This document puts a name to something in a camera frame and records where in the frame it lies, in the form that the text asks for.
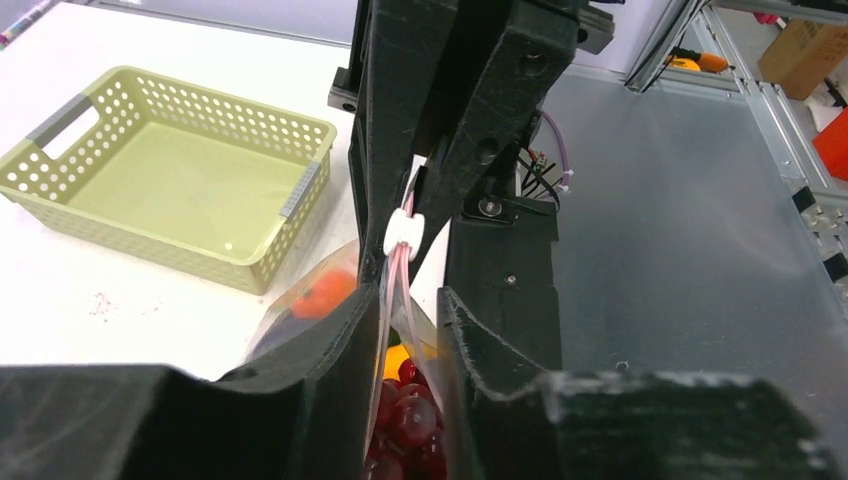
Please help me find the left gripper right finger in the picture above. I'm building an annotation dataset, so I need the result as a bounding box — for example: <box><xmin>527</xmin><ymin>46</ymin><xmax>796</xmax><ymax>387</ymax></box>
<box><xmin>438</xmin><ymin>287</ymin><xmax>838</xmax><ymax>479</ymax></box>

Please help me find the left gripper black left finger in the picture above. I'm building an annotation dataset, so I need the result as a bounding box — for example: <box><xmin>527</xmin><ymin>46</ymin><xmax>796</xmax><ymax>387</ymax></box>
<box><xmin>0</xmin><ymin>283</ymin><xmax>382</xmax><ymax>480</ymax></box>

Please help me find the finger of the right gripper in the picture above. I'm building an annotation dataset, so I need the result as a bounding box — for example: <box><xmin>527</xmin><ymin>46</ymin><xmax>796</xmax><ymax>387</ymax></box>
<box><xmin>357</xmin><ymin>1</ymin><xmax>459</xmax><ymax>282</ymax></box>
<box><xmin>409</xmin><ymin>1</ymin><xmax>579</xmax><ymax>276</ymax></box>

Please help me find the dark red grape bunch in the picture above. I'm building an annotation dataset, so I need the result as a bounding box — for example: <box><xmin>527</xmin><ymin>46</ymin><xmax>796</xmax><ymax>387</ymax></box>
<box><xmin>362</xmin><ymin>380</ymin><xmax>448</xmax><ymax>480</ymax></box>

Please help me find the clear zip top bag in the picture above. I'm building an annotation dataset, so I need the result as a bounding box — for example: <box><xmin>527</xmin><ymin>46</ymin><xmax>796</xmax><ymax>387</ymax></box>
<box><xmin>241</xmin><ymin>155</ymin><xmax>452</xmax><ymax>480</ymax></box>

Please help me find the orange bell pepper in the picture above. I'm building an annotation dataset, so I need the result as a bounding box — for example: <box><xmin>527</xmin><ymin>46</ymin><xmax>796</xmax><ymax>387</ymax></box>
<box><xmin>381</xmin><ymin>345</ymin><xmax>437</xmax><ymax>388</ymax></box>

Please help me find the orange tangerine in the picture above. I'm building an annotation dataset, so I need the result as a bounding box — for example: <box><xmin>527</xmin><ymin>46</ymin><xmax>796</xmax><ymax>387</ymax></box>
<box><xmin>290</xmin><ymin>269</ymin><xmax>357</xmax><ymax>320</ymax></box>

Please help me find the beige plastic basket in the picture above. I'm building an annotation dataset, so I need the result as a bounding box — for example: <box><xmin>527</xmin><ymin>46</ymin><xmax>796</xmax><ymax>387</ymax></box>
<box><xmin>1</xmin><ymin>66</ymin><xmax>337</xmax><ymax>295</ymax></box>

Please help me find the orange yellow tool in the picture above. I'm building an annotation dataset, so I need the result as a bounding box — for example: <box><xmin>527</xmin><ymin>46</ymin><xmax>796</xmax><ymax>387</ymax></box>
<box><xmin>667</xmin><ymin>47</ymin><xmax>729</xmax><ymax>74</ymax></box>

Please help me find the cardboard box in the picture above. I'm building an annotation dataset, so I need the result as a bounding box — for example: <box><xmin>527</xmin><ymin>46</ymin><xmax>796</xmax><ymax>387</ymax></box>
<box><xmin>757</xmin><ymin>19</ymin><xmax>847</xmax><ymax>100</ymax></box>

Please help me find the red plastic object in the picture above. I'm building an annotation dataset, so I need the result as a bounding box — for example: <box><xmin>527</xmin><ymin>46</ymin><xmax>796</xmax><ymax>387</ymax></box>
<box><xmin>813</xmin><ymin>109</ymin><xmax>847</xmax><ymax>181</ymax></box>

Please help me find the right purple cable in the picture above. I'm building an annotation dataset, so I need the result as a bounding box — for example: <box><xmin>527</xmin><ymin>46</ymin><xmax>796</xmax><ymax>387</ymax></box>
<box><xmin>537</xmin><ymin>109</ymin><xmax>574</xmax><ymax>197</ymax></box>

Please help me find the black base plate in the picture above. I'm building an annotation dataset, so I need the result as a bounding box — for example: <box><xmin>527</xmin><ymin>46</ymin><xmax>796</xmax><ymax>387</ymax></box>
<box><xmin>327</xmin><ymin>66</ymin><xmax>564</xmax><ymax>372</ymax></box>

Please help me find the aluminium rail frame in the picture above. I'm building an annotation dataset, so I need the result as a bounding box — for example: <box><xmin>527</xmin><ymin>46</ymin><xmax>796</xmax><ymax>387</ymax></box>
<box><xmin>624</xmin><ymin>1</ymin><xmax>847</xmax><ymax>301</ymax></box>

